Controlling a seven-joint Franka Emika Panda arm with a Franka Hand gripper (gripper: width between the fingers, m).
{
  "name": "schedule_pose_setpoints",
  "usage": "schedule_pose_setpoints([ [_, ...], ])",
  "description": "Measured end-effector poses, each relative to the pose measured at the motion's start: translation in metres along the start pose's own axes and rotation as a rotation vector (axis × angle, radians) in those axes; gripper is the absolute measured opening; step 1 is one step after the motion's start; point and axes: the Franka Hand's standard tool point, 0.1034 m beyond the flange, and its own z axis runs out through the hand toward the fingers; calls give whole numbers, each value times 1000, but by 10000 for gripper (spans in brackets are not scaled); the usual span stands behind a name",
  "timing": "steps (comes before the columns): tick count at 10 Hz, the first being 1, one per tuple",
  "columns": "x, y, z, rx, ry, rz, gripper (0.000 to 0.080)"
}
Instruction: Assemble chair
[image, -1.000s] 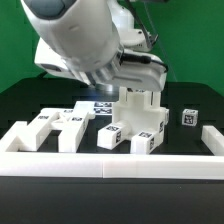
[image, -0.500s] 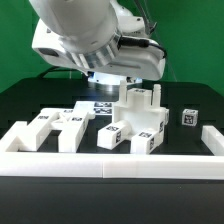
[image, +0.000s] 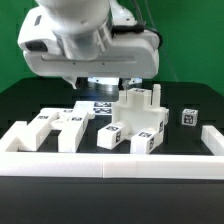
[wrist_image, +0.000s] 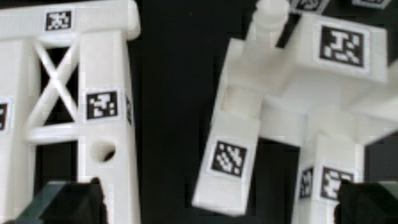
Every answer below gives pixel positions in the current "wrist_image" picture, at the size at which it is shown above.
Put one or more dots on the white chair leg block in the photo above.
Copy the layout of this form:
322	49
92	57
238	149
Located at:
331	162
375	4
220	194
307	6

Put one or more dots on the white chair seat part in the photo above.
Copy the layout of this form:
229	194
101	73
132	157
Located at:
315	86

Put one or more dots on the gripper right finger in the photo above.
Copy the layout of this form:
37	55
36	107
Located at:
366	203

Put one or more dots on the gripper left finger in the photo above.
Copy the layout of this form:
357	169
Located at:
66	204

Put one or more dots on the white chair back bar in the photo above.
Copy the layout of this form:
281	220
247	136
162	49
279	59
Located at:
107	160

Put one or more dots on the white chair back part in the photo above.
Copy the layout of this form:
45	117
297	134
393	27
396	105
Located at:
41	30

